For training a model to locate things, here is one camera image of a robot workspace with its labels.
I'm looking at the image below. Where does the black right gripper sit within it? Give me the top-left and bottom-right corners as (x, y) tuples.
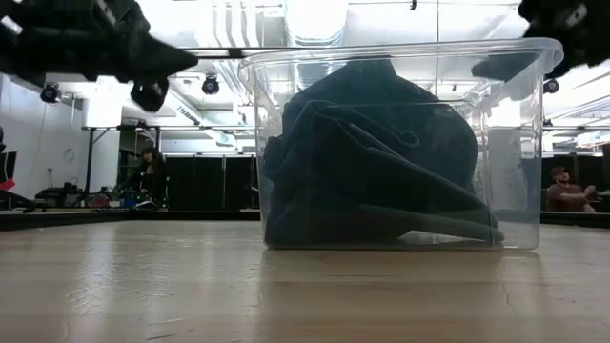
(471, 0), (610, 82)

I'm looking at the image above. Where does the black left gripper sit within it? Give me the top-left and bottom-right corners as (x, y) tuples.
(0, 0), (200, 113)

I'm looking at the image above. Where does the clear plastic bin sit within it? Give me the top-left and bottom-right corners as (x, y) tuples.
(236, 36), (566, 252)

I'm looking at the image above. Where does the seated person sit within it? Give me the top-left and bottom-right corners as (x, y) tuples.
(545, 165), (600, 213)

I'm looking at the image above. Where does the black overhead frame bar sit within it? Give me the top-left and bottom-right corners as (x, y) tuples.
(183, 46), (523, 60)

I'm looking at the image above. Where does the black background gantry frame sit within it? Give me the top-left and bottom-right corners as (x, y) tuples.
(80, 124), (261, 211)

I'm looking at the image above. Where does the black partition wall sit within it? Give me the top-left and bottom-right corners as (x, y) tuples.
(164, 152), (261, 212)

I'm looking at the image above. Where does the black table edge rail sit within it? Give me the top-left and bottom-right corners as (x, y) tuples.
(0, 208), (610, 233)

